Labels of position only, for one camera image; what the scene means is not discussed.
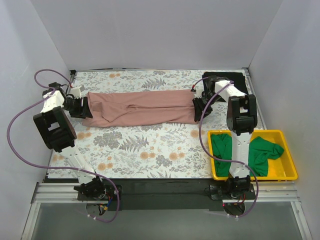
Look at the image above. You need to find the pink t shirt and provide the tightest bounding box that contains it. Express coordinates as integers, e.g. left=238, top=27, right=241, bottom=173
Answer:
left=82, top=89, right=197, bottom=128

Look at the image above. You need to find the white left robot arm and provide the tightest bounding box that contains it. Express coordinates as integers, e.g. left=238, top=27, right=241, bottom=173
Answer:
left=33, top=82, right=106, bottom=200

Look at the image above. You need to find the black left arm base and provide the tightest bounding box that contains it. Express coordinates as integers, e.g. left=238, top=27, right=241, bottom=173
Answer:
left=77, top=184, right=123, bottom=201

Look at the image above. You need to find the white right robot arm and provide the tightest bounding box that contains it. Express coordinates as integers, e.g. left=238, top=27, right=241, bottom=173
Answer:
left=192, top=75, right=258, bottom=198

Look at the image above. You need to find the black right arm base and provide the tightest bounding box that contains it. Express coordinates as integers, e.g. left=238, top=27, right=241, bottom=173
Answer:
left=206, top=184, right=256, bottom=200

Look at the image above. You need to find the folded black t shirt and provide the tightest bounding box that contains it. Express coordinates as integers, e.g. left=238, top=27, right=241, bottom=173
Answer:
left=202, top=71, right=249, bottom=94

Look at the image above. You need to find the floral patterned table mat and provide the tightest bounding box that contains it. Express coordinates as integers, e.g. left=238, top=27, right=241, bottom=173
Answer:
left=71, top=70, right=227, bottom=179

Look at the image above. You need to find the green t shirt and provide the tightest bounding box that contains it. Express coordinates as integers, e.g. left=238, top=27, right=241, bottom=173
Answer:
left=210, top=133, right=285, bottom=177

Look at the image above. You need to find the yellow plastic bin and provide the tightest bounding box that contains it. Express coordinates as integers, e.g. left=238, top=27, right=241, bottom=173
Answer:
left=207, top=130, right=298, bottom=181

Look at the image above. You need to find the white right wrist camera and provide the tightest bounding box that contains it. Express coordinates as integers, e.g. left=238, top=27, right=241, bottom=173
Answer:
left=192, top=85, right=204, bottom=98

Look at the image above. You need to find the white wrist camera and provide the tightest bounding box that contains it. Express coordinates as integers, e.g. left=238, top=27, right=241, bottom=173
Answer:
left=67, top=85, right=85, bottom=99
left=192, top=85, right=204, bottom=98

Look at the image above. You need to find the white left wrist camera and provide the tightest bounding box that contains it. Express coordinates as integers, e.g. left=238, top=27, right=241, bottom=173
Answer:
left=67, top=85, right=85, bottom=99

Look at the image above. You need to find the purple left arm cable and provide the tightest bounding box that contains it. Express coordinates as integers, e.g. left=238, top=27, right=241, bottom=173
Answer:
left=6, top=68, right=121, bottom=223

